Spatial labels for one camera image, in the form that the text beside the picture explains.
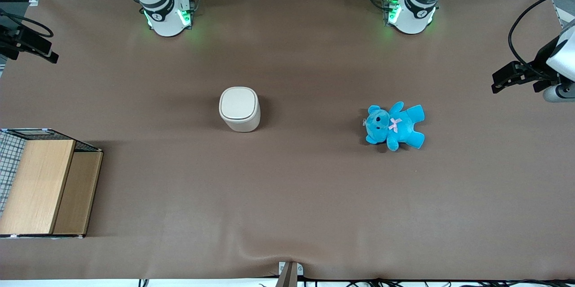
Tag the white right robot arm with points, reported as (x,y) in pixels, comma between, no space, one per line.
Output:
(164,13)

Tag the blue teddy bear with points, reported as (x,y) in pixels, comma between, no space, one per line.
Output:
(393,125)

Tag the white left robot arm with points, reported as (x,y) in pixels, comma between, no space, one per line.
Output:
(415,8)

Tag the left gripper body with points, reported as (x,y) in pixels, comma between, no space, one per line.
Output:
(537,70)

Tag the beige lidded trash can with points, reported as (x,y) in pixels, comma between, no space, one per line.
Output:
(239,109)

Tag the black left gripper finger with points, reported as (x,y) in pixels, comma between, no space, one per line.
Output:
(502,87)
(505,70)

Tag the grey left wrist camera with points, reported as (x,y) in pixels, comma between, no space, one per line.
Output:
(559,92)

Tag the grey camera mount pole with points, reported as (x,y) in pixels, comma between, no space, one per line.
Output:
(288,274)

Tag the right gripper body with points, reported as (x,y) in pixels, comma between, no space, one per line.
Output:
(13,39)

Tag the brown table mat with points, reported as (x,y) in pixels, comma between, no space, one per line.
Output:
(287,197)

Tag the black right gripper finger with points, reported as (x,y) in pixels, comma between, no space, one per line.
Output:
(38,43)
(50,57)

